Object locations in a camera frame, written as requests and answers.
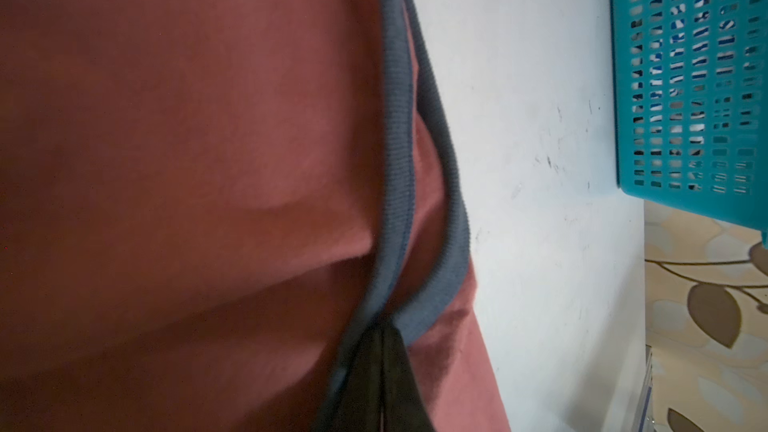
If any maroon tank top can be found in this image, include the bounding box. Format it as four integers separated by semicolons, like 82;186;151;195
1;0;510;431

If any teal plastic basket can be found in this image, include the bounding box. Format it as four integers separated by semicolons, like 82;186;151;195
608;0;768;247

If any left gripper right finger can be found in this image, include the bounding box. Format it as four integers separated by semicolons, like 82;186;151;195
382;323;435;432

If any navy white striped tank top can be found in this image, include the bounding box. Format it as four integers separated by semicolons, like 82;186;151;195
629;0;768;193

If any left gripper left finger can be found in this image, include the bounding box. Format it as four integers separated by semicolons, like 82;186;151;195
331;326;383;432

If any aluminium front rail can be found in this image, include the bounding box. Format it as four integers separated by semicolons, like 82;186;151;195
631;345;655;432

